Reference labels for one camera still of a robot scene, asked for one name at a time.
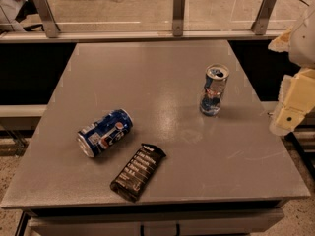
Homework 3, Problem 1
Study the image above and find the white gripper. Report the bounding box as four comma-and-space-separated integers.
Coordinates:
268, 4, 315, 136

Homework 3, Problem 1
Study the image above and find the silver blue redbull can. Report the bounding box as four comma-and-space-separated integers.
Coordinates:
200, 64, 229, 116

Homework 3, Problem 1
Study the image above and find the black rxbar chocolate bar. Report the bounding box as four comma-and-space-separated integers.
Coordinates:
110, 144, 166, 203

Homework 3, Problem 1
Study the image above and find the blue pepsi can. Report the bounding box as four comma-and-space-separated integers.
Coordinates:
77, 109, 133, 157

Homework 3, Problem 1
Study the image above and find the grey cabinet under table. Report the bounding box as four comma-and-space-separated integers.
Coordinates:
15, 208, 284, 236

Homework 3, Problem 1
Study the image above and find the dark chair with cloth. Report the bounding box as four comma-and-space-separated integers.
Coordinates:
0, 0, 42, 31

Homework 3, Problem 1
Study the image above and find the metal railing bar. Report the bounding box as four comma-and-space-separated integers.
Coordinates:
0, 29, 283, 43

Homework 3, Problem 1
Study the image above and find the right metal railing bracket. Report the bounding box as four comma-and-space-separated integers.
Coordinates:
251, 0, 277, 35

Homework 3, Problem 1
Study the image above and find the metal railing bracket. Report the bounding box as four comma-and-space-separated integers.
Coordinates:
251, 0, 277, 35
33, 0, 60, 38
172, 0, 185, 36

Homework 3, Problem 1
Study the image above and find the middle metal railing bracket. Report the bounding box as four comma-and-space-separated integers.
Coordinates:
172, 0, 185, 36

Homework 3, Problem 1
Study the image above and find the left metal railing bracket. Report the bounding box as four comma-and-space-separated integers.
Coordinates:
33, 0, 60, 38

